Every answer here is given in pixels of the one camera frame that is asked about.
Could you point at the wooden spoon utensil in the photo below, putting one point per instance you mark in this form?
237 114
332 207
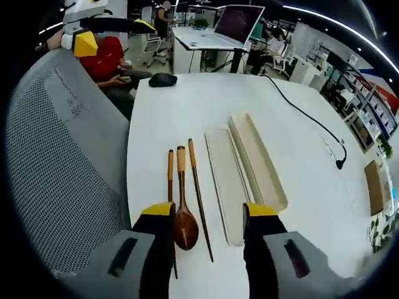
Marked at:
185 227

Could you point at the person's left hand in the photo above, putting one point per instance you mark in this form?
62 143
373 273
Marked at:
54 40

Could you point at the white cabinet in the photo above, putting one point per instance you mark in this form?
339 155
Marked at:
304 74

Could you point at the large white-framed monitor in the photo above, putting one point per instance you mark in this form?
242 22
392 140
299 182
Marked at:
238 23

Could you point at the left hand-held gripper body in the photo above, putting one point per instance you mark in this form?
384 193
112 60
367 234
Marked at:
82 11

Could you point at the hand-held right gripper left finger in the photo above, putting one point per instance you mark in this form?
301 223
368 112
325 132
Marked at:
137 249

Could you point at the beige cutlery case tray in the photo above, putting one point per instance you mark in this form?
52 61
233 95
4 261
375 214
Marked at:
258 162

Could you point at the green leafy plant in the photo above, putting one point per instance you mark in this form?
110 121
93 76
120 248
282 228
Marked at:
385 230

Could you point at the grey mesh office chair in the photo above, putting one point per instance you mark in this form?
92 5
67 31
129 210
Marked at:
62 155

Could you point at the wooden chopstick utensil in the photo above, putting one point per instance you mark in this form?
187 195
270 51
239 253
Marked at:
170 174
198 193

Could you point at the black computer mouse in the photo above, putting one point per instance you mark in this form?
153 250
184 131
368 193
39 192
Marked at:
162 80

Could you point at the beige cutlery case lid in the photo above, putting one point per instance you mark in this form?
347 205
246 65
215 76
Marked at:
226 180

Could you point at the brown cardboard box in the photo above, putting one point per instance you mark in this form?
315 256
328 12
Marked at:
375 187

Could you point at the small green potted plant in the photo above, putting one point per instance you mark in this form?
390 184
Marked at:
386 146

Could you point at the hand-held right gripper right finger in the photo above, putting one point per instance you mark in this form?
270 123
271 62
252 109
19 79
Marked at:
280 255

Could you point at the storage shelf with bins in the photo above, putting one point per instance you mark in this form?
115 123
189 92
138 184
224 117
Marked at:
361 96

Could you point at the white standing desk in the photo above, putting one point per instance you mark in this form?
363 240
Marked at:
199 46

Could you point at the green desk plant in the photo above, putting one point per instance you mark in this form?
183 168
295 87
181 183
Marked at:
201 23

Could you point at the white office chair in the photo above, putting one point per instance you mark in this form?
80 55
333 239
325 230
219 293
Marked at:
156 46
285 57

